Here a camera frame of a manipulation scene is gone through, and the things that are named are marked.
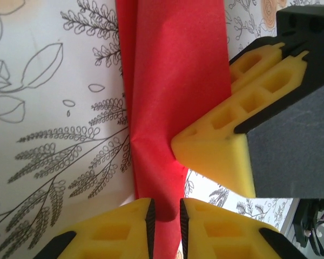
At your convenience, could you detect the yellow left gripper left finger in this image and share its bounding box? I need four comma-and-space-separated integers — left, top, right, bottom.
32, 197, 157, 259

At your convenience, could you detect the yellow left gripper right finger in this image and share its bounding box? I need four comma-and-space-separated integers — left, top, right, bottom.
179, 198, 309, 259

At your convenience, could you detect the red square paper sheet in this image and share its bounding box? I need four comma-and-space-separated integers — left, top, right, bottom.
115, 0, 232, 259

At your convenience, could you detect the floral patterned table cover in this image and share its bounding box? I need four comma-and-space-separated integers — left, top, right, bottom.
0, 0, 296, 259

